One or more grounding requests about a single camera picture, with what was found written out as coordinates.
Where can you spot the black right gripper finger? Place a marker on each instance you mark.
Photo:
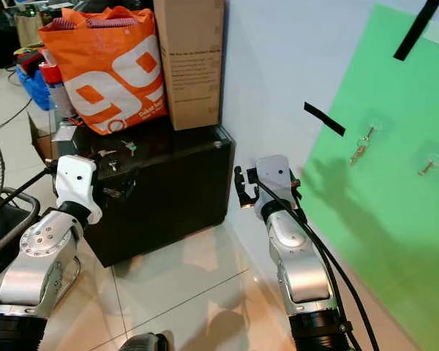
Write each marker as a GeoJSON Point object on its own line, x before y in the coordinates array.
{"type": "Point", "coordinates": [238, 184]}
{"type": "Point", "coordinates": [249, 193]}

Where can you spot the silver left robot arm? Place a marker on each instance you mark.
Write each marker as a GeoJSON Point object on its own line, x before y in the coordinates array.
{"type": "Point", "coordinates": [40, 270]}

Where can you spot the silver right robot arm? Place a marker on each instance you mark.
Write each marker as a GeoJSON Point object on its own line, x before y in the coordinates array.
{"type": "Point", "coordinates": [304, 270]}

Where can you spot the green tagged key bunch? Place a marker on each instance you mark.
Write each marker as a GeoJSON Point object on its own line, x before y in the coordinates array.
{"type": "Point", "coordinates": [129, 148]}

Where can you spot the black glossy cabinet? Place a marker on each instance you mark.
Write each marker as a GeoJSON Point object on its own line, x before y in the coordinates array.
{"type": "Point", "coordinates": [175, 190]}

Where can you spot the small brown cardboard box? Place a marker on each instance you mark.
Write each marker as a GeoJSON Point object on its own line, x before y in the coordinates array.
{"type": "Point", "coordinates": [42, 135]}

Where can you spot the short black tape strip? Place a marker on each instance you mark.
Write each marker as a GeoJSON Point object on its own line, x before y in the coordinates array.
{"type": "Point", "coordinates": [324, 119]}

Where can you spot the orange white shopping bag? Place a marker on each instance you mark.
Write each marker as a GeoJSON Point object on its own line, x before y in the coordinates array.
{"type": "Point", "coordinates": [110, 80]}

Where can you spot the red capped spray can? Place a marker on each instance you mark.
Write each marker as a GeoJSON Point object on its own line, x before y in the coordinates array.
{"type": "Point", "coordinates": [55, 91]}

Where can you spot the hanging metal key bunch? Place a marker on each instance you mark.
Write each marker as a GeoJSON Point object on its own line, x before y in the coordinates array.
{"type": "Point", "coordinates": [360, 150]}

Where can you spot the blue plastic bag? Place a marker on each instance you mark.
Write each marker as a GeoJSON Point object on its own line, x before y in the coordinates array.
{"type": "Point", "coordinates": [33, 88]}

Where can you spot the tall brown cardboard box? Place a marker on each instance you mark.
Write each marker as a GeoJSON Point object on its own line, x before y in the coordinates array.
{"type": "Point", "coordinates": [192, 66]}

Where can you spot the brown paper bag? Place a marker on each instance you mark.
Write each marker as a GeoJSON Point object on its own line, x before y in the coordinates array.
{"type": "Point", "coordinates": [29, 29]}

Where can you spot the long black tape strip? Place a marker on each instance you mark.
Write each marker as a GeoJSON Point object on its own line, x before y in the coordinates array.
{"type": "Point", "coordinates": [417, 31]}

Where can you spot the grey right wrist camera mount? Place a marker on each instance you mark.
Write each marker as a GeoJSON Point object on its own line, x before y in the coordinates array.
{"type": "Point", "coordinates": [274, 179]}

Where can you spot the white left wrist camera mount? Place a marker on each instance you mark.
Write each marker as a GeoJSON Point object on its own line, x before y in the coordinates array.
{"type": "Point", "coordinates": [77, 183]}

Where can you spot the black metal frame chair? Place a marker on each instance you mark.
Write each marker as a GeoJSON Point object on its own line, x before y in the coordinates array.
{"type": "Point", "coordinates": [7, 234]}

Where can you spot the clear wall hook with keys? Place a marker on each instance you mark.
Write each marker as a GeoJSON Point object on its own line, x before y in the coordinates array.
{"type": "Point", "coordinates": [373, 126]}

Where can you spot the green wall sheet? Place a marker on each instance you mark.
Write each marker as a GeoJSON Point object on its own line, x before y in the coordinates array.
{"type": "Point", "coordinates": [388, 241]}

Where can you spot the clear empty wall hook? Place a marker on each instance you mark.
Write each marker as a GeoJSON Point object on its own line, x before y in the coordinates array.
{"type": "Point", "coordinates": [430, 165]}

